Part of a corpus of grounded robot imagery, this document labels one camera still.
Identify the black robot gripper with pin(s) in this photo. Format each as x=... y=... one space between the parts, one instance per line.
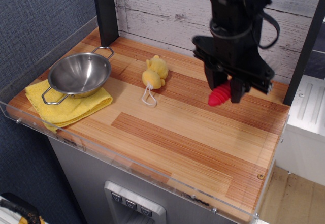
x=232 y=49

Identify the red handled metal fork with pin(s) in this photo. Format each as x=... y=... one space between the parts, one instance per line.
x=221 y=93

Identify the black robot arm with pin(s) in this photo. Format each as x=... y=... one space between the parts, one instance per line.
x=232 y=63

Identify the yellow plush duck toy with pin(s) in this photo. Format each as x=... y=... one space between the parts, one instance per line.
x=154 y=77

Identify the white side cabinet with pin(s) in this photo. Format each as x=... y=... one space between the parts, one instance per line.
x=301 y=147

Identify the grey toy fridge dispenser panel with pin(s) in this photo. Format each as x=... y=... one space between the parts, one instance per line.
x=129 y=207

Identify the yellow folded cloth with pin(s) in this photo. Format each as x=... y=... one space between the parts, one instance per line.
x=57 y=111

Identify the black yellow object bottom left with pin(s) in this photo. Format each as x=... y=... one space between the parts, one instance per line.
x=16 y=210

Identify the black right vertical post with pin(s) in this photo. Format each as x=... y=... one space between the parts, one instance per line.
x=312 y=34

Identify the black vertical post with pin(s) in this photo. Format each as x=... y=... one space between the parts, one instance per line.
x=312 y=34
x=107 y=21

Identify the clear acrylic guard rail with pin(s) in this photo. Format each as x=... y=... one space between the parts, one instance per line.
x=201 y=163

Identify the stainless steel two-handled bowl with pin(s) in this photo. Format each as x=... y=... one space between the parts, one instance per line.
x=79 y=75

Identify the black left vertical post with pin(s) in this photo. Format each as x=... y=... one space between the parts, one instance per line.
x=107 y=21

